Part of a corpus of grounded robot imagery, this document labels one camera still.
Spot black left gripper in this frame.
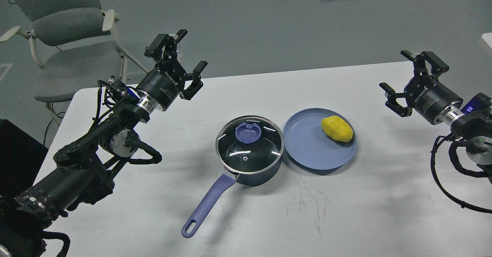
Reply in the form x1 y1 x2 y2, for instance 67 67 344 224
136 29 208 112

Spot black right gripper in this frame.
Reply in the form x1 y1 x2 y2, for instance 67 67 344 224
379 50 463 124

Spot yellow potato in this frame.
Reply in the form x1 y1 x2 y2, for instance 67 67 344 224
321 115 354 142

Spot glass pot lid blue knob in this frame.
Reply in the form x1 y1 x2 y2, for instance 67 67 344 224
216 115 285 175

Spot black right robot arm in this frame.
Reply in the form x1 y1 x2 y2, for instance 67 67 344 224
379 50 492 214

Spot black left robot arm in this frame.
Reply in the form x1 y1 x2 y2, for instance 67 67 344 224
0 29 208 257

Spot grey office chair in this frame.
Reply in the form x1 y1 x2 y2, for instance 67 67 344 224
1 0 149 124

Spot blue round plate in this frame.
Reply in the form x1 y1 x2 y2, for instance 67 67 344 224
283 108 358 174

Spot black box at left edge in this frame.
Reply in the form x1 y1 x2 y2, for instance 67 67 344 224
0 119 48 197

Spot dark pot with purple handle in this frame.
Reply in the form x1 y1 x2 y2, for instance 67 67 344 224
181 155 282 238

